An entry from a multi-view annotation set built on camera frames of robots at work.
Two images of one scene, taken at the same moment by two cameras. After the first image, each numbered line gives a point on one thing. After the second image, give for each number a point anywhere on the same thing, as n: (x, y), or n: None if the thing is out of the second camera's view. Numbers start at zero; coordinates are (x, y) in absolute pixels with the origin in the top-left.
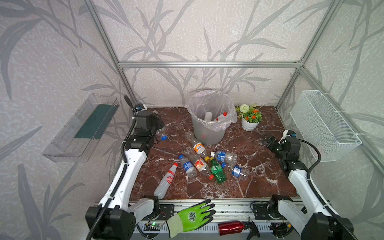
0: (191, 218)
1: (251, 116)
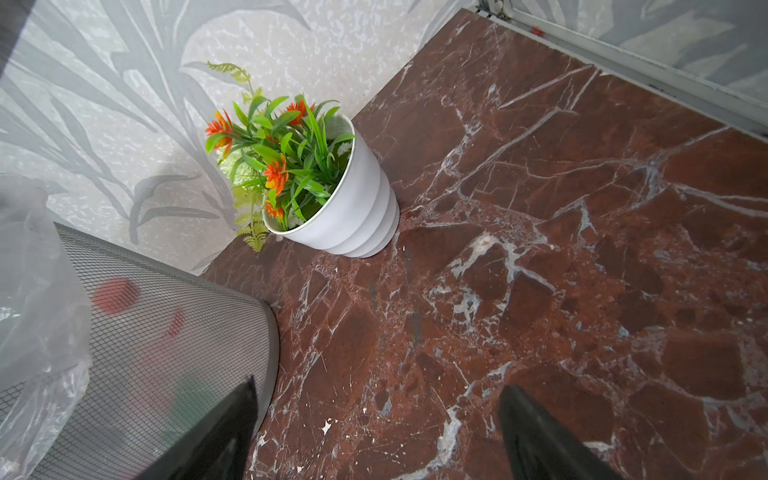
0: None
1: (296, 166)
